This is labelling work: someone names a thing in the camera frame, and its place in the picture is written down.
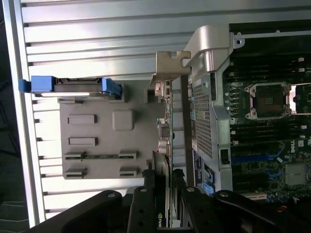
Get blue card latches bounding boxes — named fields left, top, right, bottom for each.
left=201, top=168, right=216, bottom=196

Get white expansion slot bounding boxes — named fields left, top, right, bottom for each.
left=242, top=190, right=269, bottom=202

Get green RAM stick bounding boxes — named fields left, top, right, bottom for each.
left=80, top=153, right=122, bottom=160

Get blue expansion slot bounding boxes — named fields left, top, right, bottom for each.
left=230, top=154, right=282, bottom=165

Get grey parts rack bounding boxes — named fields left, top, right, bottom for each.
left=57, top=81, right=172, bottom=181

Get open black PC case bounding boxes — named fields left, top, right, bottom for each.
left=179, top=23, right=311, bottom=203

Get green motherboard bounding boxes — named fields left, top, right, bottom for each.
left=223, top=57, right=311, bottom=203

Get black RAM slot bank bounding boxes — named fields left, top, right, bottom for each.
left=229, top=58, right=311, bottom=81
left=230, top=121, right=311, bottom=142

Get CPU socket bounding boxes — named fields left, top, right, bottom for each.
left=243, top=82, right=293, bottom=121

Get metal socket cover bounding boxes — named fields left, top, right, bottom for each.
left=292, top=83, right=311, bottom=115

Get hard disk in blue carrier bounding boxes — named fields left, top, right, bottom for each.
left=18, top=75, right=122, bottom=100

